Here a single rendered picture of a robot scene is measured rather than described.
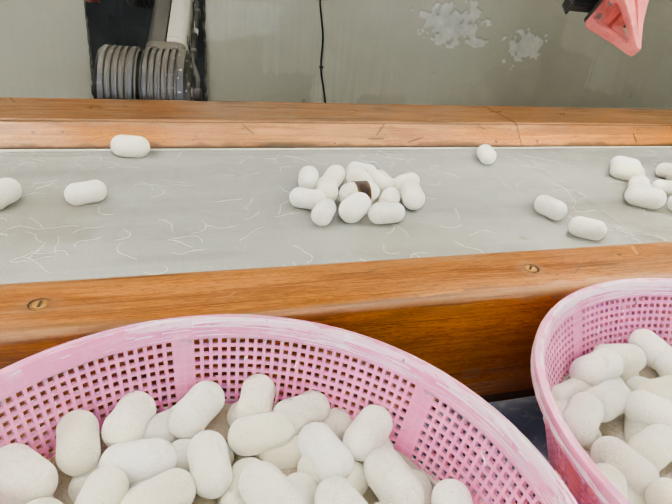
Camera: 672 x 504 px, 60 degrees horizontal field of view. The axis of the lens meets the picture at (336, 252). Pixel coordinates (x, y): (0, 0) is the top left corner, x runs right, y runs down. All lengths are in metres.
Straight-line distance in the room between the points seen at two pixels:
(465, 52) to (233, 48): 1.09
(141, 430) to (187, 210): 0.25
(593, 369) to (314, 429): 0.17
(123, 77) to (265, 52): 1.78
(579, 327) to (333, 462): 0.19
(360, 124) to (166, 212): 0.29
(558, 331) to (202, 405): 0.21
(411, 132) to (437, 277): 0.37
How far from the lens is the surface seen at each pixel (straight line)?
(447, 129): 0.74
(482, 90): 3.05
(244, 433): 0.29
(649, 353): 0.42
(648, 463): 0.33
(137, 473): 0.28
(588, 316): 0.40
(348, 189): 0.51
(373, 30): 2.74
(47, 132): 0.67
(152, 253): 0.44
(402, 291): 0.35
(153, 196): 0.53
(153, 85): 0.87
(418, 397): 0.29
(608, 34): 0.84
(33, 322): 0.33
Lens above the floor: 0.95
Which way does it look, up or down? 28 degrees down
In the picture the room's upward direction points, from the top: 6 degrees clockwise
